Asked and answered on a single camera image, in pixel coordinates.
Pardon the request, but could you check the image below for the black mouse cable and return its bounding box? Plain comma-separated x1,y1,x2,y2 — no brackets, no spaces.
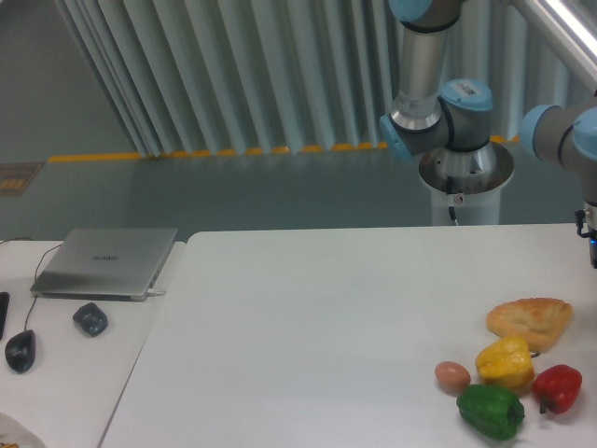
0,237,64,331

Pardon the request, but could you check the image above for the green bell pepper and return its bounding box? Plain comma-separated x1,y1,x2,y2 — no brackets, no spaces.
456,385,525,441

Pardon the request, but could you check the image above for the black computer mouse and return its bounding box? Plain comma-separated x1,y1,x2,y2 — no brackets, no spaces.
5,329,36,373

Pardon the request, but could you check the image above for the black device at edge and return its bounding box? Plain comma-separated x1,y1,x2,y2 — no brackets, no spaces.
0,291,10,340

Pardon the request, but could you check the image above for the brown egg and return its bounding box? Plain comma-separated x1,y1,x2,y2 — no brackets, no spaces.
435,361,471,391

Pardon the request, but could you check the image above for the white pleated curtain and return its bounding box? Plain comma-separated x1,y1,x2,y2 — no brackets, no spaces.
58,1,595,157

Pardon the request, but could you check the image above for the dark grey small case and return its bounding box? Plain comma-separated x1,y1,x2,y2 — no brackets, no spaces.
73,302,109,337

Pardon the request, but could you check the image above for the aluminium frame beam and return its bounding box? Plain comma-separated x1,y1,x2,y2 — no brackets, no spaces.
509,0,596,94

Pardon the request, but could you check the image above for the yellow bell pepper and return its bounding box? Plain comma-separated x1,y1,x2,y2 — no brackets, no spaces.
475,336,535,388

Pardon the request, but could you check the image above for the red bell pepper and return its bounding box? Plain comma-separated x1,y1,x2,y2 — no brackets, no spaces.
532,364,583,414

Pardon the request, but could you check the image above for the white patterned object corner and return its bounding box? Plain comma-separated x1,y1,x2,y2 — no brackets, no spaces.
0,413,46,448

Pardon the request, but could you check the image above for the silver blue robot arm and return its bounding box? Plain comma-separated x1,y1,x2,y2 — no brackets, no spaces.
380,1,596,245

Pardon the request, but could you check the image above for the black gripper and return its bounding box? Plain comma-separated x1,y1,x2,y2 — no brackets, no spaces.
575,203,597,269

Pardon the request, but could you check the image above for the silver closed laptop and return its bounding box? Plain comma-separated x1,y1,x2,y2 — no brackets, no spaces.
31,228,177,301

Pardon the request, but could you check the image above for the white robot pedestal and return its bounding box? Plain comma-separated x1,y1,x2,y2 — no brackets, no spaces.
419,142,514,226

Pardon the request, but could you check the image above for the triangular bread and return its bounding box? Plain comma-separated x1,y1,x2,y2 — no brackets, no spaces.
485,298,574,353

